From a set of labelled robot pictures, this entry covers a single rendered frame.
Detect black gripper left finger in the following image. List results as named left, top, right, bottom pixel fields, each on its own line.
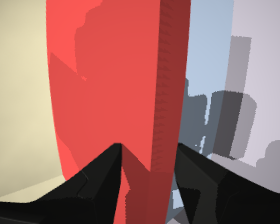
left=0, top=143, right=122, bottom=224

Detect red rectangular slab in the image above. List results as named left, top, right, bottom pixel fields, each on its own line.
left=46, top=0, right=191, bottom=224

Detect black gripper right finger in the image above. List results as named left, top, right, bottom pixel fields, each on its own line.
left=174, top=143, right=280, bottom=224

